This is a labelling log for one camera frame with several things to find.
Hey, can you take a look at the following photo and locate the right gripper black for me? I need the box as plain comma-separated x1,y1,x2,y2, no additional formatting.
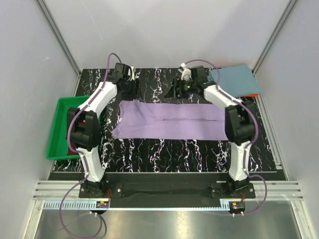
163,77,196,100

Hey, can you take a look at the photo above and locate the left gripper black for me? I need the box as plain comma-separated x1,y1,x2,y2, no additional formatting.
120,78,142,101

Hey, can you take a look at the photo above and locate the purple t shirt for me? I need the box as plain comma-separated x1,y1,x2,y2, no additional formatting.
112,100,227,140

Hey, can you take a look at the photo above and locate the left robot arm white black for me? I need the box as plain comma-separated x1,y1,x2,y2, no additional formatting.
66,63,141,197

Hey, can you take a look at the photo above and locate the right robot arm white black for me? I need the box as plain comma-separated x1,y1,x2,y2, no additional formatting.
165,63,259,198

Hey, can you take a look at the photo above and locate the folded blue-grey t shirt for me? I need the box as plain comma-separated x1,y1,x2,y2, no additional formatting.
219,64,262,98

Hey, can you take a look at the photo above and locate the folded orange t shirt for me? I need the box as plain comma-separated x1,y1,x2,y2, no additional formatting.
241,94,259,98

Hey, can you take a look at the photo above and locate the dark red t shirt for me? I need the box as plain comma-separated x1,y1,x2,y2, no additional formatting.
67,121,85,156

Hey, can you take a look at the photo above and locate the green plastic bin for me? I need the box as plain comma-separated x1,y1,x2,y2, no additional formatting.
46,96,89,161

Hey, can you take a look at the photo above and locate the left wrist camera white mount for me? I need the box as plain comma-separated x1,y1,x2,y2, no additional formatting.
129,66,136,81

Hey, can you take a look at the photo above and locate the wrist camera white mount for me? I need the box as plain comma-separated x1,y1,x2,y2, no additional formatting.
129,66,136,81
178,63,191,81

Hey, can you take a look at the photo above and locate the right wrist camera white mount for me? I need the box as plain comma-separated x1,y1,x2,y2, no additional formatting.
178,63,191,81

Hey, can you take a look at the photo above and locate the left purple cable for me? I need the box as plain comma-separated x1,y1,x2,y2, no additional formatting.
59,52,108,237

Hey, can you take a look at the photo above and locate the purple cable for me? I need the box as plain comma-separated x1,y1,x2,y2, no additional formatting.
59,52,108,237
184,59,268,216

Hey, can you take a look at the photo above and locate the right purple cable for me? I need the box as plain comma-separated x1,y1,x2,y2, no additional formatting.
184,59,268,216

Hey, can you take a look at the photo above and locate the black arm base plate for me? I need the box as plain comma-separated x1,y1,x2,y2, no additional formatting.
79,172,256,205

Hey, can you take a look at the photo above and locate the left aluminium frame post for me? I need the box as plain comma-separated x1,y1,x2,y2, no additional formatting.
34,0,82,78

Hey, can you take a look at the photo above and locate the aluminium frame post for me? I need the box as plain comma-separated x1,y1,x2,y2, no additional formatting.
34,0,82,78
252,0,299,75

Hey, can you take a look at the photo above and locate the white slotted cable duct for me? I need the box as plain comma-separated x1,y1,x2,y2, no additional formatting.
43,199,230,211

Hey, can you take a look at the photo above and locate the right aluminium frame post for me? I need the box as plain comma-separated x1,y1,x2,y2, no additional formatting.
252,0,299,75

